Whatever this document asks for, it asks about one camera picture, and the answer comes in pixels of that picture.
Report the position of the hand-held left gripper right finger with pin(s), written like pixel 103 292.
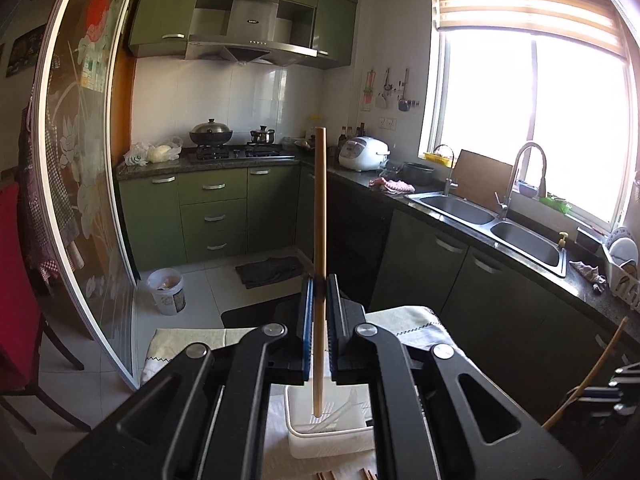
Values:
pixel 334 330

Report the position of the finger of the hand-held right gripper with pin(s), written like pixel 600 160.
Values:
pixel 627 374
pixel 607 396

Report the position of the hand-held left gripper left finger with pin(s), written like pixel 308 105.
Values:
pixel 307 330

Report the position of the light wooden chopstick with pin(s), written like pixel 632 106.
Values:
pixel 320 210
pixel 600 360

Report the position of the white plastic utensil basket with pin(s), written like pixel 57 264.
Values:
pixel 330 445

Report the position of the black floor mat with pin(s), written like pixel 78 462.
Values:
pixel 260 312

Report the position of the dark grey floor cloth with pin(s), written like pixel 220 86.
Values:
pixel 270 271

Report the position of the black built-in appliance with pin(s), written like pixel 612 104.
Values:
pixel 357 240

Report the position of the white dish rack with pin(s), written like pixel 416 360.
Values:
pixel 622 270

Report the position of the crumpled grey rag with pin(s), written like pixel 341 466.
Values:
pixel 590 272

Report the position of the dark green sink cabinet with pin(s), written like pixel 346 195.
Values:
pixel 500 320

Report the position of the pale green tablecloth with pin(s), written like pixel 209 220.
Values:
pixel 172 347

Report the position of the white plastic bucket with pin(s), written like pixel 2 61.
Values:
pixel 167 295

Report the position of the pink cloth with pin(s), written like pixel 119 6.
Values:
pixel 392 185

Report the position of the steel double sink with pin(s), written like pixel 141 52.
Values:
pixel 525 245

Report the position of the white rice cooker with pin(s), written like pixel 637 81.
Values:
pixel 362 155

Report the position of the black cooking pot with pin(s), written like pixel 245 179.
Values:
pixel 417 172

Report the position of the green sponge pack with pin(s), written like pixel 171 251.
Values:
pixel 556 204

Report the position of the black pan with lid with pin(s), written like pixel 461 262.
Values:
pixel 304 145

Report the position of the small steel faucet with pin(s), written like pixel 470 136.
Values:
pixel 448 182

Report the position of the black gas stove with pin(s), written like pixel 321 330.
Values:
pixel 240 152

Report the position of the green base cabinet with drawers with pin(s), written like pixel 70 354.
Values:
pixel 150 220

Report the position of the cluster of sauce bottles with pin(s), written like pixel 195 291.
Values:
pixel 350 134

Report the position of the steel pot with lid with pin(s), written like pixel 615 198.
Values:
pixel 262 136

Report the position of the yellow basket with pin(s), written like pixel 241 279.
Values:
pixel 440 160

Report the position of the blue bowl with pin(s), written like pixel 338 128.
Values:
pixel 527 188

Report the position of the wooden cutting board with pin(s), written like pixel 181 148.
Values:
pixel 482 180

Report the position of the black wok with lid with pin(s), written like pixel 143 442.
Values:
pixel 211 133

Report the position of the tall steel faucet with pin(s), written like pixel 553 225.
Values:
pixel 512 180

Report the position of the clear bag with white dough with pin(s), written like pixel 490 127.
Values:
pixel 161 152

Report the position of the hanging grey scoop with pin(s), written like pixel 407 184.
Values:
pixel 403 105

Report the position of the hanging utensil card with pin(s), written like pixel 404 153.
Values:
pixel 369 90

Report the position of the white printed plastic bag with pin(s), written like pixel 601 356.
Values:
pixel 135 157

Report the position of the kitchen window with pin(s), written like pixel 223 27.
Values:
pixel 575 125

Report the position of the floral glass sliding door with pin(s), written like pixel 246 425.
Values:
pixel 85 185

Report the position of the red upholstered wooden chair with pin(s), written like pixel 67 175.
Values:
pixel 15 285

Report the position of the steel range hood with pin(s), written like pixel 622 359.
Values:
pixel 252 22

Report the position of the green upper cabinet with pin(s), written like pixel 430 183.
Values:
pixel 160 10

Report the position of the striped window blind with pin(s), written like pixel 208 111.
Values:
pixel 525 12

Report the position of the wall socket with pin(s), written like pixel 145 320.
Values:
pixel 387 123

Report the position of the dark framed wall picture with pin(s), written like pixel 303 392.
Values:
pixel 25 52

